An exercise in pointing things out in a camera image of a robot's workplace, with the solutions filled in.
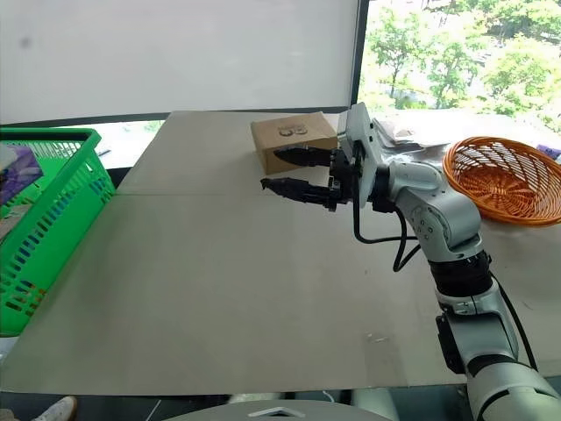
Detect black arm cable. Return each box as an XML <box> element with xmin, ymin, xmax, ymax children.
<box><xmin>485</xmin><ymin>268</ymin><xmax>540</xmax><ymax>371</ymax></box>

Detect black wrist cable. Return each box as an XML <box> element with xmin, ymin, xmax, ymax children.
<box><xmin>351</xmin><ymin>200</ymin><xmax>424</xmax><ymax>274</ymax></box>

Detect white shoe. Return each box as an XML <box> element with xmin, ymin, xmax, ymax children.
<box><xmin>40</xmin><ymin>395</ymin><xmax>79</xmax><ymax>421</ymax></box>

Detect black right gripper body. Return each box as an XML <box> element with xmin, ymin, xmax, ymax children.
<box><xmin>327</xmin><ymin>140</ymin><xmax>366</xmax><ymax>214</ymax></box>

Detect clear plastic bags pile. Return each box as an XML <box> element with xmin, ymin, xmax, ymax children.
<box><xmin>371</xmin><ymin>114</ymin><xmax>453</xmax><ymax>155</ymax></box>

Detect green plastic basket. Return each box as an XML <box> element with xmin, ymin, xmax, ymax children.
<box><xmin>0</xmin><ymin>126</ymin><xmax>117</xmax><ymax>338</ymax></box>

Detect black window frame post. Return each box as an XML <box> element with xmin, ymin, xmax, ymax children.
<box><xmin>347</xmin><ymin>0</ymin><xmax>370</xmax><ymax>109</ymax></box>

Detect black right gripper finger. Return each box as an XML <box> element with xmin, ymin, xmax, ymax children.
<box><xmin>272</xmin><ymin>146</ymin><xmax>334</xmax><ymax>169</ymax></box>
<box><xmin>259</xmin><ymin>176</ymin><xmax>332</xmax><ymax>208</ymax></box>

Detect orange wicker basket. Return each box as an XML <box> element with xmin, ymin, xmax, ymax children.
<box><xmin>442</xmin><ymin>136</ymin><xmax>561</xmax><ymax>228</ymax></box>

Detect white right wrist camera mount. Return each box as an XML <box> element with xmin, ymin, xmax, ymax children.
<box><xmin>336</xmin><ymin>102</ymin><xmax>379</xmax><ymax>208</ymax></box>

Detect green trees outside window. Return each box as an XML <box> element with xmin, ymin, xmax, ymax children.
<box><xmin>360</xmin><ymin>0</ymin><xmax>561</xmax><ymax>132</ymax></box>

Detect purple package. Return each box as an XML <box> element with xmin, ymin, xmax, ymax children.
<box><xmin>0</xmin><ymin>145</ymin><xmax>46</xmax><ymax>208</ymax></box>

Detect brown cardboard box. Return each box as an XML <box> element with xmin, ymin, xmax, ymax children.
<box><xmin>250</xmin><ymin>111</ymin><xmax>340</xmax><ymax>175</ymax></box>

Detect small purple item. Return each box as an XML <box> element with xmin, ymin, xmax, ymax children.
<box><xmin>536</xmin><ymin>143</ymin><xmax>561</xmax><ymax>162</ymax></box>

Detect white roller blind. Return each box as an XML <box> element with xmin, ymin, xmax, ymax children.
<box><xmin>0</xmin><ymin>0</ymin><xmax>370</xmax><ymax>127</ymax></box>

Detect grey rounded robot body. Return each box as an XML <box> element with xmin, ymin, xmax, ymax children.
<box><xmin>160</xmin><ymin>385</ymin><xmax>366</xmax><ymax>421</ymax></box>

